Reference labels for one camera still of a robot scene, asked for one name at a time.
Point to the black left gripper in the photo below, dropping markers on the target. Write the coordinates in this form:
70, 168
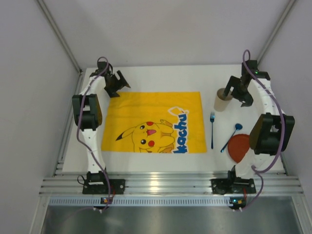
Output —
114, 82

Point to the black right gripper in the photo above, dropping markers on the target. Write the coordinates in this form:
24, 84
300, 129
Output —
238, 89

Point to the beige paper cup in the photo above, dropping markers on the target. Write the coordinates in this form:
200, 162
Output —
221, 101

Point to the yellow Pikachu cloth placemat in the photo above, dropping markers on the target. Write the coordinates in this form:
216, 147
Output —
155, 122

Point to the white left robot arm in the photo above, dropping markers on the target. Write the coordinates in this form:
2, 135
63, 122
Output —
87, 109

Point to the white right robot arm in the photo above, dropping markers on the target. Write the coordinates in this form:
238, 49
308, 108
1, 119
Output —
271, 133

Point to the blue metallic spoon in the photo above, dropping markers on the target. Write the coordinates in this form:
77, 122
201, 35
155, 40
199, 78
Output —
237, 127

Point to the blue metallic fork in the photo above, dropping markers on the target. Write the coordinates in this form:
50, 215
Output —
212, 119

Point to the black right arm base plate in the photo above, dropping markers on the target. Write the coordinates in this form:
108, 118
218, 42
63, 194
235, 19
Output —
222, 186

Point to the aluminium mounting rail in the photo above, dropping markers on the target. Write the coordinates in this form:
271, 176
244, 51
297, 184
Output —
171, 184

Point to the right aluminium corner post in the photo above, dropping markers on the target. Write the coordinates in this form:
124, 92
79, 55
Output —
290, 4

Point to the aluminium corner post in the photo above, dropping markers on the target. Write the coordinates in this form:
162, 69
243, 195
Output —
62, 41
290, 4

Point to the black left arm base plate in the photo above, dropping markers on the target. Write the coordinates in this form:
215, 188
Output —
101, 188

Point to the left aluminium corner post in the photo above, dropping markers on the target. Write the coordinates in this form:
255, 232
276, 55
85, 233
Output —
62, 41

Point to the slotted grey cable duct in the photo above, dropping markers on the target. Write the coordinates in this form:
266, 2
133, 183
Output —
141, 201

